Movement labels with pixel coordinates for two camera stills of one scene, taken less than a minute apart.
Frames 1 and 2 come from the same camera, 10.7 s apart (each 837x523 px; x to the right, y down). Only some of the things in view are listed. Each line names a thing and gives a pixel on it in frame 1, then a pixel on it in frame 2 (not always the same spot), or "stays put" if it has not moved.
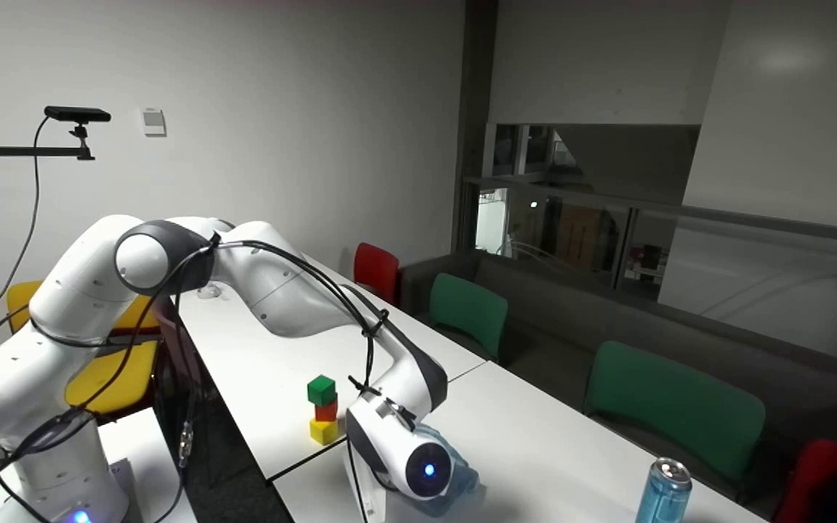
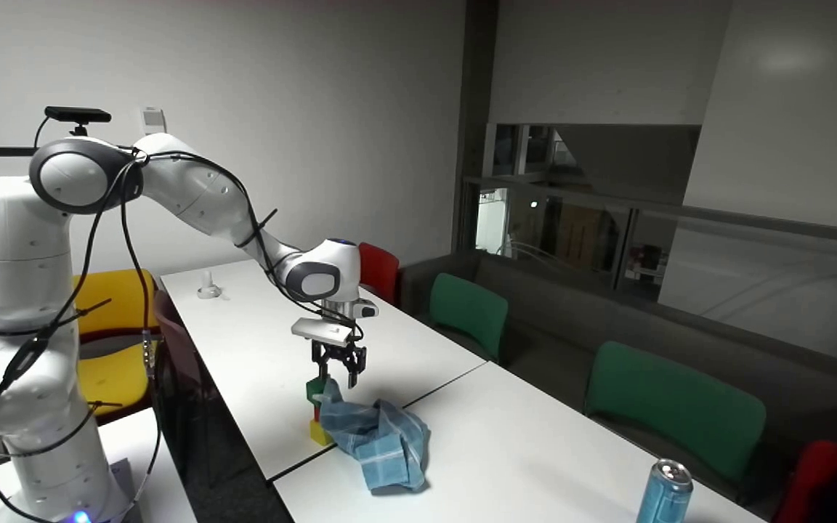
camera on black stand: [78, 114] stays put
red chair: [375, 268] stays put
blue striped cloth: [466, 481] to [389, 441]
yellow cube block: [322, 430] stays put
